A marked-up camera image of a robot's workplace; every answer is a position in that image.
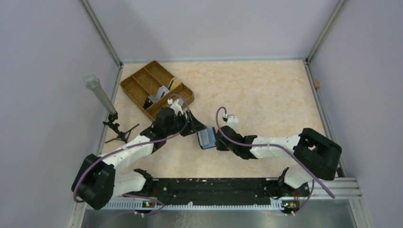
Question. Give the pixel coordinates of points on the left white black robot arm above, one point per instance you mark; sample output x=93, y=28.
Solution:
x=99, y=179

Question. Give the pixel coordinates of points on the grey microphone on tripod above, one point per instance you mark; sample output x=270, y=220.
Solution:
x=92, y=83

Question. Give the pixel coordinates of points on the small brown block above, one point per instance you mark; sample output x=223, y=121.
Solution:
x=316, y=84

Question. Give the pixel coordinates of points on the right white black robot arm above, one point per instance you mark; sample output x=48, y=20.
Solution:
x=316, y=156

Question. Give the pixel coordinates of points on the navy blue card holder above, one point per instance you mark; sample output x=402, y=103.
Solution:
x=207, y=138

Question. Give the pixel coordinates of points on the woven brown divided tray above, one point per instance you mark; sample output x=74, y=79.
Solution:
x=146, y=81

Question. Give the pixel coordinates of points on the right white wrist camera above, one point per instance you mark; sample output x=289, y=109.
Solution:
x=231, y=121

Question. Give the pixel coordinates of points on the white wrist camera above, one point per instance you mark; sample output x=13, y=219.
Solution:
x=231, y=121
x=176, y=105

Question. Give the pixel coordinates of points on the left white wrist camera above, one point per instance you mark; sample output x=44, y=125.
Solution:
x=176, y=105

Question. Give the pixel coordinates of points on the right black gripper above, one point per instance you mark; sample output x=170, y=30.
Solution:
x=220, y=146

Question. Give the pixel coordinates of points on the silver card in tray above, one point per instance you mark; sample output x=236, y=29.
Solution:
x=160, y=93

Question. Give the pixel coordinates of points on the gold card in tray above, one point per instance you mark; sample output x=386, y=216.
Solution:
x=175, y=82

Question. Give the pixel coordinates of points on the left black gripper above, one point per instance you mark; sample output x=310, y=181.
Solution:
x=193, y=126

